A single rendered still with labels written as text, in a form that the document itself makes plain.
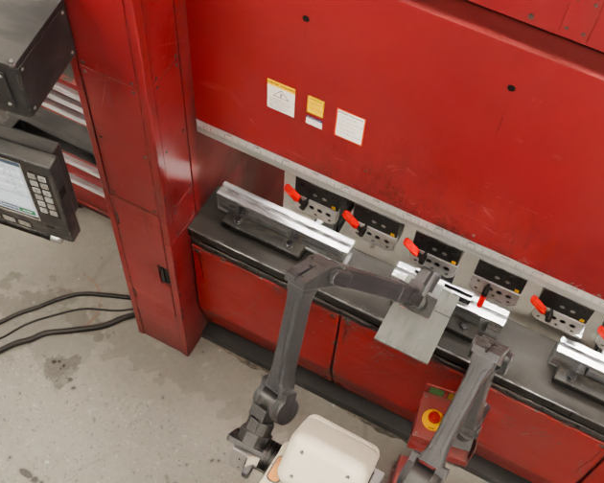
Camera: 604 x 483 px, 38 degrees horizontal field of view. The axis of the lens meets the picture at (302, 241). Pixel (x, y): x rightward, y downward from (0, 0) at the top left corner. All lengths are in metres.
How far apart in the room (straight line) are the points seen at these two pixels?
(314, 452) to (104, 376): 1.78
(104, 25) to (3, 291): 2.01
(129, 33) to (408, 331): 1.23
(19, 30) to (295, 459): 1.20
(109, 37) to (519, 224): 1.17
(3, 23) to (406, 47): 0.93
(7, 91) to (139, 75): 0.35
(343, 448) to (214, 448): 1.50
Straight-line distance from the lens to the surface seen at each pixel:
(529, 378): 2.90
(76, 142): 2.89
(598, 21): 1.86
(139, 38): 2.24
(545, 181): 2.24
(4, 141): 2.42
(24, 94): 2.18
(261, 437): 2.33
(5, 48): 2.14
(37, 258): 4.12
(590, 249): 2.39
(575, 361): 2.88
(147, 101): 2.41
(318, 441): 2.16
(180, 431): 3.66
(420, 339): 2.74
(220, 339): 3.75
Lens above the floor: 3.42
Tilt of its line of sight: 58 degrees down
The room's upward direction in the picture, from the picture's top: 5 degrees clockwise
